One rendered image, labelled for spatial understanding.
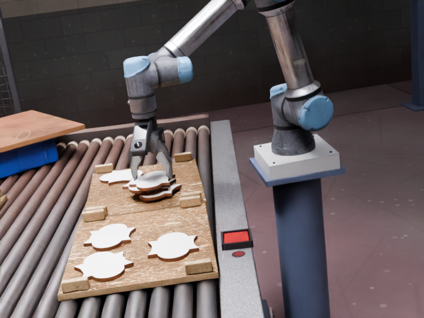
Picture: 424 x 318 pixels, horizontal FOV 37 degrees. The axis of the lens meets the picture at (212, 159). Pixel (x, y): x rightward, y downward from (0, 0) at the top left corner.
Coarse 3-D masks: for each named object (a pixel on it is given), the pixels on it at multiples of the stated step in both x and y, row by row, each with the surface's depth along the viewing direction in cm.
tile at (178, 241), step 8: (176, 232) 156; (160, 240) 153; (168, 240) 152; (176, 240) 152; (184, 240) 151; (192, 240) 150; (152, 248) 149; (160, 248) 149; (168, 248) 148; (176, 248) 148; (184, 248) 147; (192, 248) 147; (152, 256) 146; (160, 256) 144; (168, 256) 144; (176, 256) 143; (184, 256) 144
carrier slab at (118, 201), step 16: (192, 160) 214; (96, 176) 210; (176, 176) 200; (192, 176) 198; (96, 192) 194; (112, 192) 193; (128, 192) 191; (176, 192) 186; (112, 208) 180; (128, 208) 178; (144, 208) 177; (160, 208) 176
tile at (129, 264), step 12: (108, 252) 150; (120, 252) 149; (84, 264) 145; (96, 264) 144; (108, 264) 144; (120, 264) 143; (132, 264) 144; (84, 276) 139; (96, 276) 139; (108, 276) 138; (120, 276) 139
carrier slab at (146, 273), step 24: (120, 216) 173; (144, 216) 171; (168, 216) 169; (192, 216) 167; (144, 240) 156; (72, 264) 148; (144, 264) 144; (168, 264) 142; (216, 264) 140; (96, 288) 136; (120, 288) 136; (144, 288) 136
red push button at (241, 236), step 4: (236, 232) 156; (240, 232) 156; (244, 232) 155; (224, 236) 155; (228, 236) 154; (232, 236) 154; (236, 236) 154; (240, 236) 154; (244, 236) 153; (248, 236) 153; (228, 240) 152; (232, 240) 152; (236, 240) 152; (240, 240) 151; (244, 240) 151
